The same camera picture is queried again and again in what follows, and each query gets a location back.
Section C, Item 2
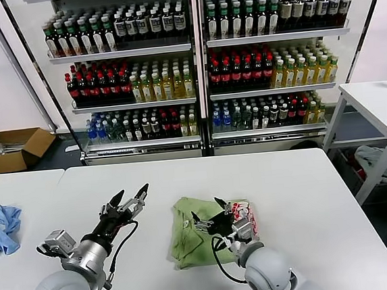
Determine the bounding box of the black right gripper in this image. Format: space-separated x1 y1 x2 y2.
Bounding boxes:
190 196 238 237

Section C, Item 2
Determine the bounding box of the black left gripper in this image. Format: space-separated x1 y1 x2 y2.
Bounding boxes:
77 183 154 252

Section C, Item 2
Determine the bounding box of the light green t-shirt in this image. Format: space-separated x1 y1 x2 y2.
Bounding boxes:
163 189 262 272

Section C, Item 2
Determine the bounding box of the dark clothes bin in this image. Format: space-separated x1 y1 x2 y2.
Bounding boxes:
328 144 387 208

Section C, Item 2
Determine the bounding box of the open brown cardboard box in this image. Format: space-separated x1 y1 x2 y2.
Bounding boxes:
0 107 59 174

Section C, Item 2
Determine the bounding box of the black floor object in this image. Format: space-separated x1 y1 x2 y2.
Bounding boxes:
288 139 320 151

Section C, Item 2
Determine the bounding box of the yellow tea bottle green cap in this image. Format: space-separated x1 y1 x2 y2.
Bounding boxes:
272 58 287 89
326 54 340 82
305 54 319 84
316 53 330 84
139 72 154 102
182 67 196 97
294 56 309 87
150 70 165 101
283 57 298 87
161 69 175 99
129 73 143 103
172 68 186 99

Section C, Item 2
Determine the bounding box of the cola bottle red cap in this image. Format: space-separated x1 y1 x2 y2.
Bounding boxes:
118 66 133 103
208 58 223 93
250 54 265 89
261 52 275 88
96 69 111 104
218 57 234 91
107 68 122 103
239 55 254 90
75 71 91 106
85 70 101 105
229 56 244 91
64 71 80 107

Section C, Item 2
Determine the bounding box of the crumpled light blue cloth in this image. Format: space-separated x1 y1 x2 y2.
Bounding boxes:
0 202 26 260

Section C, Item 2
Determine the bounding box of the silver metal rods bundle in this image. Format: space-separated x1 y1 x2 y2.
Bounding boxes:
0 140 24 155

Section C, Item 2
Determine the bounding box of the dark red garment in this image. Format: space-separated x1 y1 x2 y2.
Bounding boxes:
346 152 366 182

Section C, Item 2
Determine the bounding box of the white drinks shelf unit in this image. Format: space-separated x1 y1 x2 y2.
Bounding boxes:
22 0 211 172
196 0 387 157

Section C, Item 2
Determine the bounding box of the pale grey cloth heap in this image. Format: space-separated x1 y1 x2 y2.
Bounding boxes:
354 143 387 188

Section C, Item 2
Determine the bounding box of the dark drink bottle green cap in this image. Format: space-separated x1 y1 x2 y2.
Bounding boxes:
66 20 82 56
101 14 118 52
43 23 59 58
216 1 233 39
78 17 94 55
241 0 258 37
265 0 281 34
55 20 71 57
205 2 221 41
89 16 106 53
228 0 245 39
253 0 270 36

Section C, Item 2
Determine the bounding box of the dark tea bottle white cap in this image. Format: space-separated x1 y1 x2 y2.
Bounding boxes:
302 0 318 28
160 6 176 41
147 7 163 42
134 9 150 43
113 11 128 45
326 0 342 26
124 9 138 44
338 0 355 25
171 4 187 39
315 0 330 27

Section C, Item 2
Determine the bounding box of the open glass cabinet door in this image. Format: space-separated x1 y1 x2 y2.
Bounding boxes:
336 0 387 84
0 0 85 165

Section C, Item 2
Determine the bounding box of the white side table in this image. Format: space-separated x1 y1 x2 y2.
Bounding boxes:
317 79 387 210

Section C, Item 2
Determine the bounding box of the dark tea bottle beige label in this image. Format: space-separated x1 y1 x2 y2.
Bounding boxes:
278 0 294 30
290 0 307 29

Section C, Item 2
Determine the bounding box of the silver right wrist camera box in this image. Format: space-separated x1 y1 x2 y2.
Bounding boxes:
231 217 257 246

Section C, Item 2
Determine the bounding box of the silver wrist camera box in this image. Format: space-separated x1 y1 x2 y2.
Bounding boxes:
231 217 257 246
34 228 77 260

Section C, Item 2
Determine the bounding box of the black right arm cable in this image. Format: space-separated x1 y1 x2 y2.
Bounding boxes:
211 234 249 286

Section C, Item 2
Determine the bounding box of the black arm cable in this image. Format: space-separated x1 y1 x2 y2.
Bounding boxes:
211 234 249 286
100 219 145 290

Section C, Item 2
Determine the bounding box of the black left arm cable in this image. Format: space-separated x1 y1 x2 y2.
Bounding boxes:
100 219 145 290

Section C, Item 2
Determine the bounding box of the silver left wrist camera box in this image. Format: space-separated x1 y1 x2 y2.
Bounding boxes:
34 228 77 260

